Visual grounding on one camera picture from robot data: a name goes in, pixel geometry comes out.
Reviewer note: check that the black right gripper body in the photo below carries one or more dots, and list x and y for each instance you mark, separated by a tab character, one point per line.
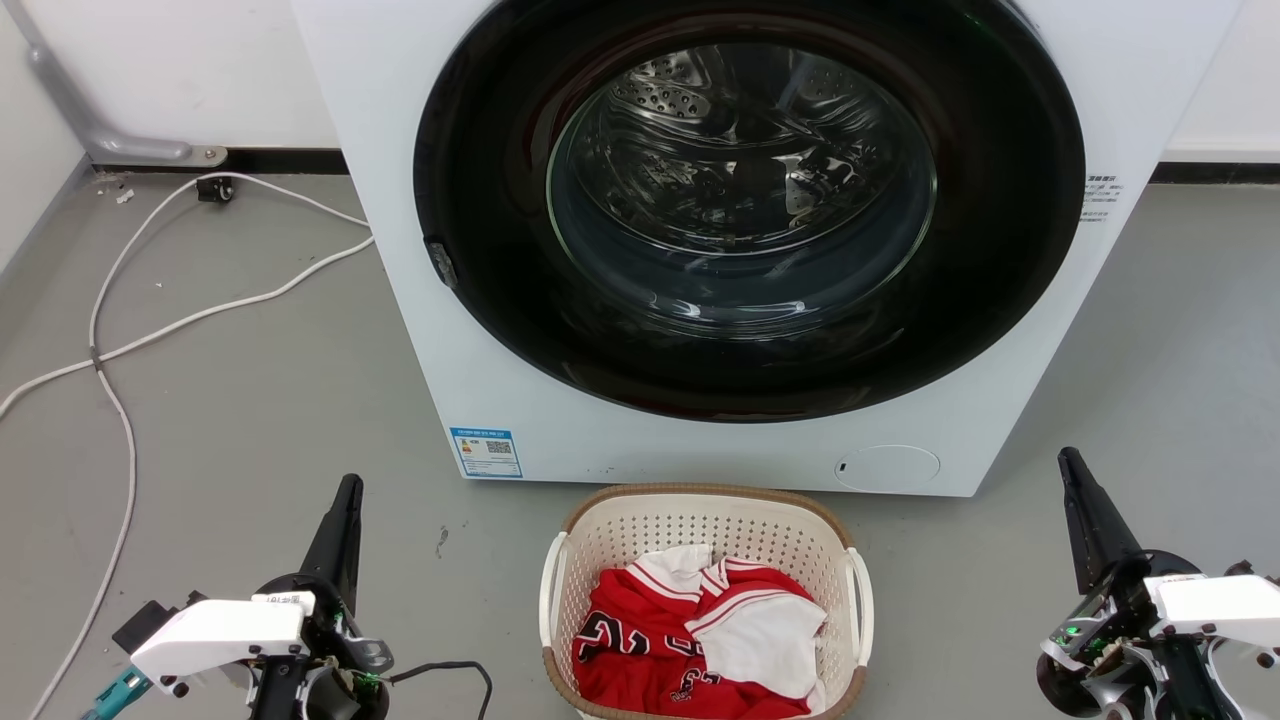
1130	640

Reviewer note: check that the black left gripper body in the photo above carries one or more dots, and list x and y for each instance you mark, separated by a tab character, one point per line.
335	650

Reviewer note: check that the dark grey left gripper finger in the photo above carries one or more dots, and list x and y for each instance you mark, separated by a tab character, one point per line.
340	545

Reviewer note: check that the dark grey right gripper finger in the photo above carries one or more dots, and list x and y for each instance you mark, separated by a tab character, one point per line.
1095	530

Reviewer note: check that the cream plastic laundry basket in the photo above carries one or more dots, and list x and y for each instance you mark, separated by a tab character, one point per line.
610	525

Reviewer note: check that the white right wrist housing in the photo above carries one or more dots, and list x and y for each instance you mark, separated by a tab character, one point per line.
1220	605

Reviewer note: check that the white wrist housing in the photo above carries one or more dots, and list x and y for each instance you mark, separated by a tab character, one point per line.
1220	605
215	632

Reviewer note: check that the white left wrist housing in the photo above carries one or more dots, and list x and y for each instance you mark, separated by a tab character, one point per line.
215	632

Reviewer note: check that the blue energy label sticker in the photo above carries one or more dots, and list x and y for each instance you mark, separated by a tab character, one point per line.
486	452

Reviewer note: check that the round white filter cover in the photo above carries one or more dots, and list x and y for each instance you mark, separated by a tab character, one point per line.
888	467

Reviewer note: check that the silver door latch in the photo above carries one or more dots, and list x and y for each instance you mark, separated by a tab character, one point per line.
441	262

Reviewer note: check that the red basketball jersey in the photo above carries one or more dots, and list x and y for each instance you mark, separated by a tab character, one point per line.
640	640

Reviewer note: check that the grey printed text label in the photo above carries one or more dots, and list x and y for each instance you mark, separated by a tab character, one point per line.
1101	198

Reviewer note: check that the black round washing machine door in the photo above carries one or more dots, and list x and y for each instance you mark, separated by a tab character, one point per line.
1000	200

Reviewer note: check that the white garment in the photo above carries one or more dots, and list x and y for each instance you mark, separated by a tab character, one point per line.
765	640

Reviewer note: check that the small black floor clip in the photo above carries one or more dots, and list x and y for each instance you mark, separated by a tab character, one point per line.
215	188

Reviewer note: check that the white front-load washing machine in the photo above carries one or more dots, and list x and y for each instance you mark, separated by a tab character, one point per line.
430	120

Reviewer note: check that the steel washing machine drum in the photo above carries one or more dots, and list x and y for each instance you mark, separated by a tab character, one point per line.
740	170

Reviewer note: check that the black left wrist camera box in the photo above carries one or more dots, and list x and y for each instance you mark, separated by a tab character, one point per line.
145	625

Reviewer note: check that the grey wall pipe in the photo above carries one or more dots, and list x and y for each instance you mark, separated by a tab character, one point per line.
70	100

